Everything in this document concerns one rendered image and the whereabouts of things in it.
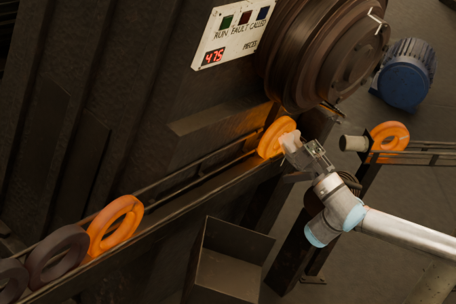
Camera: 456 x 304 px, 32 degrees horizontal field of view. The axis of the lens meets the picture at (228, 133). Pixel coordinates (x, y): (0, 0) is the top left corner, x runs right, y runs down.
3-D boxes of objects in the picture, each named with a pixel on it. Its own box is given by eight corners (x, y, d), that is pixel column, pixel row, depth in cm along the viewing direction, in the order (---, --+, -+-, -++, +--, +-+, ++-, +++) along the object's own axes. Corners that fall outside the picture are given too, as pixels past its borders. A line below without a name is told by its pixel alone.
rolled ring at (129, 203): (89, 233, 188) (80, 224, 189) (91, 271, 202) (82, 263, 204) (146, 189, 198) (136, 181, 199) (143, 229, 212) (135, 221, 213)
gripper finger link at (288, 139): (286, 120, 248) (305, 143, 245) (276, 131, 251) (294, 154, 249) (281, 123, 245) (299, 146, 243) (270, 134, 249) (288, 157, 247)
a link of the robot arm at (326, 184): (331, 194, 250) (315, 204, 243) (321, 182, 251) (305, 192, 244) (348, 178, 244) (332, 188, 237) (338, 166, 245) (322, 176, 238)
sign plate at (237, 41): (190, 66, 204) (212, 7, 195) (250, 48, 224) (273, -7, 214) (196, 72, 203) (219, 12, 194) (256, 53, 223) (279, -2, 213)
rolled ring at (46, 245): (96, 219, 188) (87, 211, 189) (33, 256, 175) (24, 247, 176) (85, 268, 199) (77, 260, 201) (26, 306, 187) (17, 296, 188)
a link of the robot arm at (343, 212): (339, 237, 241) (359, 221, 235) (313, 205, 244) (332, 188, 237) (355, 226, 248) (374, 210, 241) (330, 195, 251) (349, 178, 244)
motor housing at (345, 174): (255, 281, 306) (309, 180, 277) (286, 260, 323) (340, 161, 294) (279, 304, 301) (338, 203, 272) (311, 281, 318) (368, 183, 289)
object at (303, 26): (245, 118, 228) (309, -25, 203) (329, 83, 263) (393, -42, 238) (261, 131, 226) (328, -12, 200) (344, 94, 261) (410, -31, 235)
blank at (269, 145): (265, 123, 242) (274, 129, 241) (294, 108, 253) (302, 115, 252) (251, 161, 251) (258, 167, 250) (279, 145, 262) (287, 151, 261)
